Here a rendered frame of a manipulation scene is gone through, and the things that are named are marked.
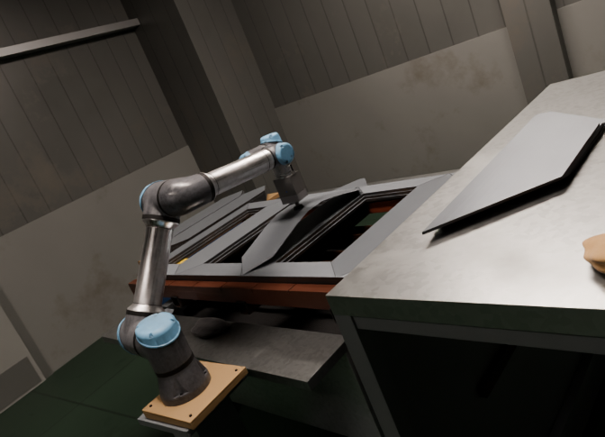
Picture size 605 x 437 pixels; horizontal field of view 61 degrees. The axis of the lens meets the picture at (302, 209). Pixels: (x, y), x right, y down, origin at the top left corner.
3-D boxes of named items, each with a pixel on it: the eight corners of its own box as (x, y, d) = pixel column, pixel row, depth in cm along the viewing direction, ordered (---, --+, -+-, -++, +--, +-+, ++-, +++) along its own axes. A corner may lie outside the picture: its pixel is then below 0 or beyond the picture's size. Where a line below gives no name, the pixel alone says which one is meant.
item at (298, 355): (140, 315, 242) (138, 310, 242) (353, 344, 149) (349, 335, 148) (103, 341, 229) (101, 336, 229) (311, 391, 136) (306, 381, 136)
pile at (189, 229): (239, 198, 334) (235, 190, 332) (280, 192, 305) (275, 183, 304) (137, 261, 282) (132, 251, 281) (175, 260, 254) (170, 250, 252)
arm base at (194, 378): (183, 410, 141) (168, 380, 138) (152, 402, 151) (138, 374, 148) (221, 374, 152) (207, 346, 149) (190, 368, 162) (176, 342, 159)
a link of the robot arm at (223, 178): (170, 183, 145) (290, 132, 176) (152, 186, 154) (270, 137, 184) (185, 221, 148) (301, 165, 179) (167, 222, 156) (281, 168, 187)
